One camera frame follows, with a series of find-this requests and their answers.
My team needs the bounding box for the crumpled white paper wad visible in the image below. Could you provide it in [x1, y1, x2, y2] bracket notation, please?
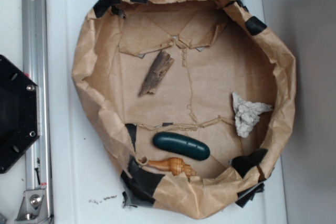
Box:
[232, 92, 273, 138]

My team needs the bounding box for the brown wood chip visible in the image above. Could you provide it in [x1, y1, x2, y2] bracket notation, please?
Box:
[138, 50, 174, 97]

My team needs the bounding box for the orange spiral seashell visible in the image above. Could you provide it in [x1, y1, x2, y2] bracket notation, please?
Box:
[143, 157, 197, 177]

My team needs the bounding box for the aluminium extrusion rail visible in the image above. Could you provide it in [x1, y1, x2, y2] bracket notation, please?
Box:
[22, 0, 54, 223]

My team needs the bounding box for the dark green plastic capsule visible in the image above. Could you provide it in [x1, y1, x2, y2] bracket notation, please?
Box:
[153, 132, 211, 161]

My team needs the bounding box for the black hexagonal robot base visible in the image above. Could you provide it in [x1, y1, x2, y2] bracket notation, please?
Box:
[0, 55, 39, 174]

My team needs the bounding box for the metal corner bracket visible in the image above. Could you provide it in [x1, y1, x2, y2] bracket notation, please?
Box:
[15, 189, 48, 223]

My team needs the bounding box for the brown paper bag bin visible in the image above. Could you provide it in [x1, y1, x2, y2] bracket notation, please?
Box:
[72, 0, 296, 219]

